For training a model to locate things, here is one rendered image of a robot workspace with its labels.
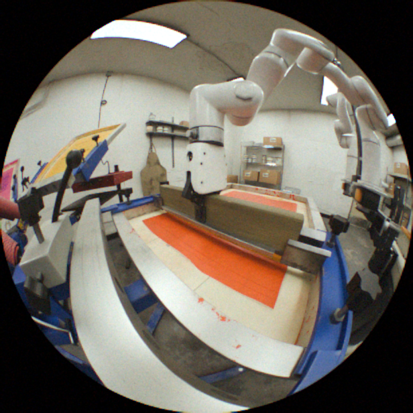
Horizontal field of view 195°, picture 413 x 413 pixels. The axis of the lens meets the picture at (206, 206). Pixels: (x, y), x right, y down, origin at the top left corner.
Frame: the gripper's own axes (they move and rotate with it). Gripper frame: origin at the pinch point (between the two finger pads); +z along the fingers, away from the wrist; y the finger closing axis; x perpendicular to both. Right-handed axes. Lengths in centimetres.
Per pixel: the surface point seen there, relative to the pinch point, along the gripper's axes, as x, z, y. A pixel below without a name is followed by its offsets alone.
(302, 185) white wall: -40, 23, 367
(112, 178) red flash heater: 85, -6, -11
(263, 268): -16.6, 5.9, -2.9
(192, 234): 1.7, 6.1, -3.2
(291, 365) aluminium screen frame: -25.2, 2.4, -17.2
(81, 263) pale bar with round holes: -4.4, -2.5, -25.1
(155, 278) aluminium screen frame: -6.8, 2.6, -17.4
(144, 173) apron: 194, 1, 56
